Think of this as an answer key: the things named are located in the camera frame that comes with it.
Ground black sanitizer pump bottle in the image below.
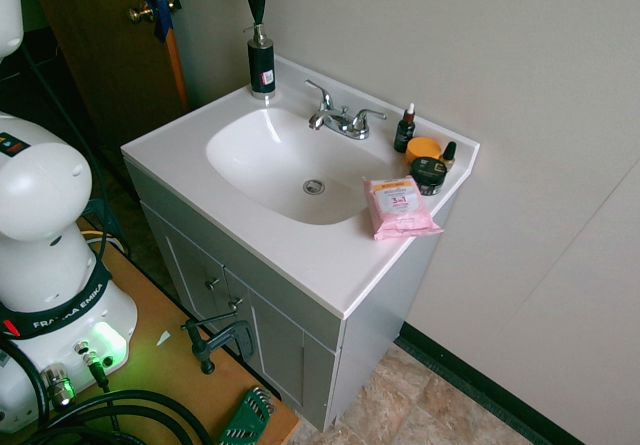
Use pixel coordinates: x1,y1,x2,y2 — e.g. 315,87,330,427
242,22,278,101

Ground blue tape strips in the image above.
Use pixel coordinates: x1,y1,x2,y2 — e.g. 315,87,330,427
133,0,177,44

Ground brass door knob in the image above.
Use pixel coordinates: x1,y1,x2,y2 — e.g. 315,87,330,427
126,0,183,26

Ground brown wooden door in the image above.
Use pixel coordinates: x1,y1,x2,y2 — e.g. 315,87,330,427
23,0,190,169

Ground tall dark green dropper bottle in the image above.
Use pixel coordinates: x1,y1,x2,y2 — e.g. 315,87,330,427
392,102,418,155

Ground orange round jar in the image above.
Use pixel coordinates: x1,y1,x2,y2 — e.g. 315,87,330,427
405,136,443,167

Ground black round jar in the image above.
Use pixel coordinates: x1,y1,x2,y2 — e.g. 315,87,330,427
408,156,448,198

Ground small black-capped dropper bottle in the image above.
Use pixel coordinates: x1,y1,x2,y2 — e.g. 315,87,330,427
439,140,459,174

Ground white vanity sink top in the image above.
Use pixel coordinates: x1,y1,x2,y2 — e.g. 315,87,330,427
120,54,482,322

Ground pink facial wipes pack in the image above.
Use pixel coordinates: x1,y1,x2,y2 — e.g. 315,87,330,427
361,175,446,242

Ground grey vanity cabinet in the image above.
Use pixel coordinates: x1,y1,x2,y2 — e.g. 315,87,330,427
123,158,454,434

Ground black metal C-clamp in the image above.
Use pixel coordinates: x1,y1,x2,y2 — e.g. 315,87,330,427
180,312,257,376

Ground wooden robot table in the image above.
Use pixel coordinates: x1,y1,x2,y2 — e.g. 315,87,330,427
29,217,302,445

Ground green hex key set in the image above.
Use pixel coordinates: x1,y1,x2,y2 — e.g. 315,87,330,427
216,385,279,445

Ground chrome two-handle faucet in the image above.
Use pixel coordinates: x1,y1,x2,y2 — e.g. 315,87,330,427
304,79,389,142

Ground yellow cable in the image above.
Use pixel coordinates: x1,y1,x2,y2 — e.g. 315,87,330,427
84,230,125,244

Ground thin black connector cable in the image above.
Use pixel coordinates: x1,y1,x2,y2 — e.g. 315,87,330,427
87,357,122,434

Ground thick black power cable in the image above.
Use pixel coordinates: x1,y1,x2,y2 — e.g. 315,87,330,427
0,337,217,445

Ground black wall baseboard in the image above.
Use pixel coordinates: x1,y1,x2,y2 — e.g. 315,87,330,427
397,321,587,445

